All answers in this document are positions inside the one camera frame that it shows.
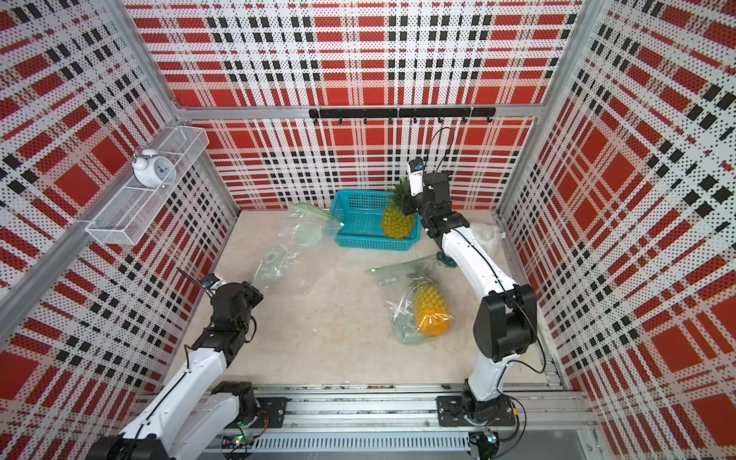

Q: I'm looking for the green-yellow pineapple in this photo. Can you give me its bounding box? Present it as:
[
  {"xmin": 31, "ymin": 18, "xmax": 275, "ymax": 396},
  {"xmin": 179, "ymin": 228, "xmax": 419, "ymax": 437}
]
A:
[{"xmin": 381, "ymin": 178, "xmax": 415, "ymax": 240}]

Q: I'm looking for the clear zip-top bag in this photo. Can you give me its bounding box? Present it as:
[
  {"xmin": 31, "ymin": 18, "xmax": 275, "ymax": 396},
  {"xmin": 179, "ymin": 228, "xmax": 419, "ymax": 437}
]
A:
[
  {"xmin": 367, "ymin": 256, "xmax": 453, "ymax": 345},
  {"xmin": 250, "ymin": 202, "xmax": 344, "ymax": 289}
]

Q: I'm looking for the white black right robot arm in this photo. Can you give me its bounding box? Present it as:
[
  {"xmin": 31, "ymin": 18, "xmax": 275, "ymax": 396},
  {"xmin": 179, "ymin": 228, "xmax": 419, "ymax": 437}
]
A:
[{"xmin": 400, "ymin": 160, "xmax": 539, "ymax": 411}]

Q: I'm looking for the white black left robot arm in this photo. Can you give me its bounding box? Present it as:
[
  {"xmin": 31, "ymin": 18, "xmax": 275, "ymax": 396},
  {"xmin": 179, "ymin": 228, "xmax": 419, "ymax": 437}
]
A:
[{"xmin": 86, "ymin": 282, "xmax": 264, "ymax": 459}]

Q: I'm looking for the orange-yellow pineapple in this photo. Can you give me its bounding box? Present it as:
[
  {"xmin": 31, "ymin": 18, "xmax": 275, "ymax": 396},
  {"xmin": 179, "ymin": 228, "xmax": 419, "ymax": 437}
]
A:
[{"xmin": 412, "ymin": 274, "xmax": 452, "ymax": 337}]

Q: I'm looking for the teal plastic basket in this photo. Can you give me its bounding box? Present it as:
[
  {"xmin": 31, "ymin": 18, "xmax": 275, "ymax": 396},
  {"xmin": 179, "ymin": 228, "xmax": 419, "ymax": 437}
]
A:
[{"xmin": 330, "ymin": 190, "xmax": 421, "ymax": 251}]

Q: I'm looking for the teal twin-bell alarm clock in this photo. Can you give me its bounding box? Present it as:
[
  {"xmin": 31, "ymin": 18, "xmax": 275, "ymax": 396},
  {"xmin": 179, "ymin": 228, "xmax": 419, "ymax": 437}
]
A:
[{"xmin": 436, "ymin": 251, "xmax": 457, "ymax": 268}]

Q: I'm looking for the white plush dog toy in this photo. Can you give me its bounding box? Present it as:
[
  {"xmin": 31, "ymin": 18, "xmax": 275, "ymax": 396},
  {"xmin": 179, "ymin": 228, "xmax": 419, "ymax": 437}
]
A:
[{"xmin": 471, "ymin": 222, "xmax": 504, "ymax": 257}]

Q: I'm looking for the white alarm clock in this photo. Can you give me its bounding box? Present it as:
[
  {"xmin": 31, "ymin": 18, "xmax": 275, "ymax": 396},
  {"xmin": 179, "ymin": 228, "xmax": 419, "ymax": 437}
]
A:
[{"xmin": 131, "ymin": 149, "xmax": 176, "ymax": 189}]

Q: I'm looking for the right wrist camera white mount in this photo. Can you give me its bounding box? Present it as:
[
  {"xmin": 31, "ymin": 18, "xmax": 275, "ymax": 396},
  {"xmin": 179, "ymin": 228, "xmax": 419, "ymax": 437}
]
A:
[{"xmin": 407, "ymin": 157, "xmax": 425, "ymax": 197}]

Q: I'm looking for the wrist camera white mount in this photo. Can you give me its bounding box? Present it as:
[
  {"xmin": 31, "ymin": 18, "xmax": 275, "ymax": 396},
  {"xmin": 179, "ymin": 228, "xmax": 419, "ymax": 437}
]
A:
[
  {"xmin": 407, "ymin": 157, "xmax": 425, "ymax": 197},
  {"xmin": 200, "ymin": 272, "xmax": 225, "ymax": 295}
]

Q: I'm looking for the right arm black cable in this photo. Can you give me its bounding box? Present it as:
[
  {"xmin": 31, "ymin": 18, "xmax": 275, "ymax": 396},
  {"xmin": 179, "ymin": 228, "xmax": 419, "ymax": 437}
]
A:
[{"xmin": 427, "ymin": 125, "xmax": 455, "ymax": 174}]

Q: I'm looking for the black wall hook rail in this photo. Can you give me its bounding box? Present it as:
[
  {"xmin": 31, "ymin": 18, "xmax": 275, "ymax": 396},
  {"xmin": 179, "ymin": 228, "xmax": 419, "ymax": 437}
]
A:
[{"xmin": 308, "ymin": 107, "xmax": 498, "ymax": 122}]

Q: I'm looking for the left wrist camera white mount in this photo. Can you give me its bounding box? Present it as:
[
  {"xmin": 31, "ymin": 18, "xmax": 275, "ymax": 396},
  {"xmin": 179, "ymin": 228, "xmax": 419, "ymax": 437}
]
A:
[{"xmin": 200, "ymin": 272, "xmax": 225, "ymax": 295}]

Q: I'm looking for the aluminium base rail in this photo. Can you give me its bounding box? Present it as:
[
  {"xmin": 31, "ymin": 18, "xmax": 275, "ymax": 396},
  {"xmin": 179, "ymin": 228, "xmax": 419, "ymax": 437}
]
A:
[{"xmin": 201, "ymin": 384, "xmax": 605, "ymax": 459}]

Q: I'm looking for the clear wire wall shelf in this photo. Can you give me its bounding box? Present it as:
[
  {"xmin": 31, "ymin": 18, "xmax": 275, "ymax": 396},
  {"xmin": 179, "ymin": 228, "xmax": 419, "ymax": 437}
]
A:
[{"xmin": 85, "ymin": 125, "xmax": 209, "ymax": 245}]

